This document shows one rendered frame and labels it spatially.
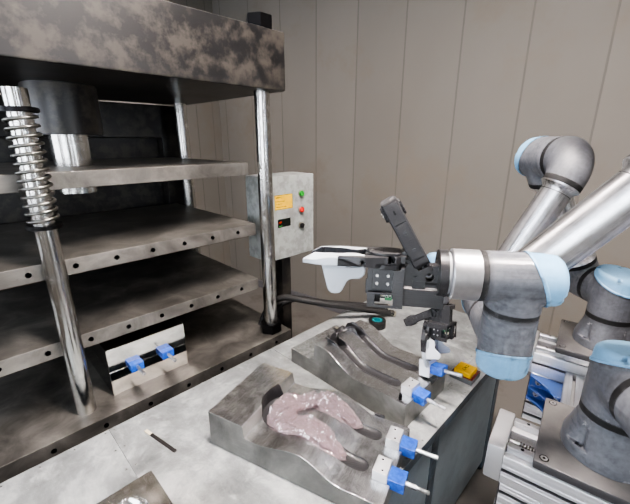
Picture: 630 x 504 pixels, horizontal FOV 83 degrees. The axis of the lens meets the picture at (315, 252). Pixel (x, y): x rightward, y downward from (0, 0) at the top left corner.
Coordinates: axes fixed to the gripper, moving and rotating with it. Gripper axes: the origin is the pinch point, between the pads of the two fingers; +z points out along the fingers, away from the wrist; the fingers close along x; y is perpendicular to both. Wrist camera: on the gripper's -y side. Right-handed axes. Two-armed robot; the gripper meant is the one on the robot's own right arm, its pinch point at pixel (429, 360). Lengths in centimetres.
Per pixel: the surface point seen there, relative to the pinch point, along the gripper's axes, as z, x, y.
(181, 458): 19, -67, -37
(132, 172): -61, -64, -73
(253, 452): 15, -55, -21
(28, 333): -10, -92, -90
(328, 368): 6.1, -17.5, -28.4
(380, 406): 11.9, -16.9, -7.1
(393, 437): 10.8, -29.1, 5.3
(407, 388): 4.7, -13.6, 0.2
